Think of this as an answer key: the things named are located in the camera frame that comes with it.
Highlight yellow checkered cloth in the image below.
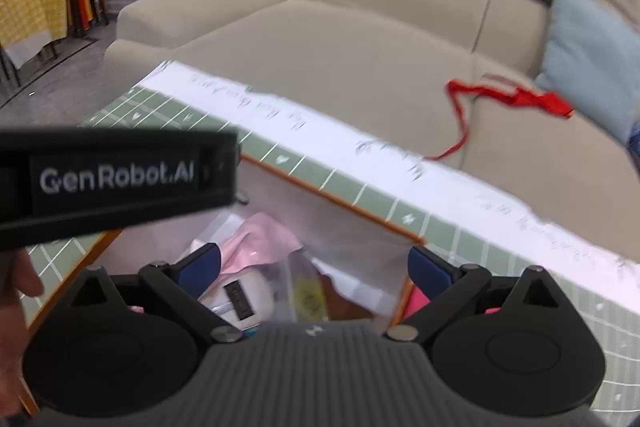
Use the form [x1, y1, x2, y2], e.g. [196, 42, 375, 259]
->
[0, 0, 69, 70]

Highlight beige sofa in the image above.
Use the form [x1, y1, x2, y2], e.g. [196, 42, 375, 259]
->
[102, 0, 640, 258]

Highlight brown leather piece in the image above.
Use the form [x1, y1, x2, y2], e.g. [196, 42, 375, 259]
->
[320, 274, 397, 324]

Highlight green grid tablecloth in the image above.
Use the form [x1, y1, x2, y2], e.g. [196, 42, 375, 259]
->
[25, 61, 640, 413]

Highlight orange cardboard box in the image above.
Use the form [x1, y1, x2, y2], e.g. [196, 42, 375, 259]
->
[20, 154, 429, 414]

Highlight red ribbon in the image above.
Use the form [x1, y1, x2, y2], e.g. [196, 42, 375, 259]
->
[429, 78, 576, 162]

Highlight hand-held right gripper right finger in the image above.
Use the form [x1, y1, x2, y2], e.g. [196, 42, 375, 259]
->
[382, 246, 583, 343]

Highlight clear box with red lid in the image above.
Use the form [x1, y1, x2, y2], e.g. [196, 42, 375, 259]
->
[399, 286, 505, 319]

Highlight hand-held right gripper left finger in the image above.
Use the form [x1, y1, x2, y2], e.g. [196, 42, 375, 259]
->
[50, 243, 247, 344]

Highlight light blue pillow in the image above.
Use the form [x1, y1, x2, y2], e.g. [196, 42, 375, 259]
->
[531, 0, 640, 148]

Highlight white grey pouch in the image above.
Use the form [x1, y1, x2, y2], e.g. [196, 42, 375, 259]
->
[199, 269, 277, 332]

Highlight pink cloth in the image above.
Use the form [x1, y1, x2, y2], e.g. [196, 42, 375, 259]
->
[219, 213, 304, 279]

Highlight clear bag with yellow item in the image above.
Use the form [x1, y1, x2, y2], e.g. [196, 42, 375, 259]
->
[279, 251, 407, 324]

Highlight person's left hand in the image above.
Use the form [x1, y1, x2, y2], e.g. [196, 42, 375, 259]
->
[0, 251, 45, 388]

